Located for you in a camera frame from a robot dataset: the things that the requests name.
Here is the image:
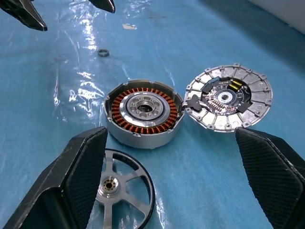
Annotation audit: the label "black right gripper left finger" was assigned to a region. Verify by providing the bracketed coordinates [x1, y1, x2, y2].
[2, 126, 108, 229]

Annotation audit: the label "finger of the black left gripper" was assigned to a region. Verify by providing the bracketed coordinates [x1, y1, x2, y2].
[0, 0, 48, 32]
[89, 0, 116, 14]

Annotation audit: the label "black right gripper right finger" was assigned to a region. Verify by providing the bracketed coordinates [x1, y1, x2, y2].
[235, 127, 305, 229]

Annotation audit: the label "black rotor ring with brass shaft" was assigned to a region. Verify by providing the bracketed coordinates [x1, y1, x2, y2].
[88, 148, 156, 229]

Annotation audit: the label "silver motor housing copper windings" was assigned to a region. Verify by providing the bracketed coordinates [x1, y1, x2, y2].
[104, 79, 185, 150]

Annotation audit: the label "silver motor cover circuit board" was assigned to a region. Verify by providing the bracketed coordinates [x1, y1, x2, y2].
[182, 63, 274, 134]

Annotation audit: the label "blue plastic table sheet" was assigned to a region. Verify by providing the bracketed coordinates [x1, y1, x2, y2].
[0, 0, 305, 229]

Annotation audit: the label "white backdrop sheet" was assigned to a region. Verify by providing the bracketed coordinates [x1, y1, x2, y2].
[247, 0, 305, 35]

